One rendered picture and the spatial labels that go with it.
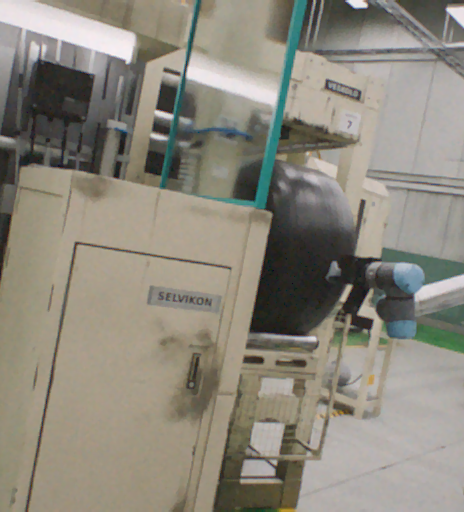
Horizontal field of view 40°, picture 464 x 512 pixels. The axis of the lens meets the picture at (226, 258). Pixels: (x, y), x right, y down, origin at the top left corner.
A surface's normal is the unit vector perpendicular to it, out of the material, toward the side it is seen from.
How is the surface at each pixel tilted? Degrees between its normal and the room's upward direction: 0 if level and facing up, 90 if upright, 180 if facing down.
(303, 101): 90
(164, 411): 90
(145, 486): 90
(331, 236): 75
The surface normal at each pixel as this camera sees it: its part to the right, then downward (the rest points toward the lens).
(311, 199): 0.47, -0.47
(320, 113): 0.44, 0.14
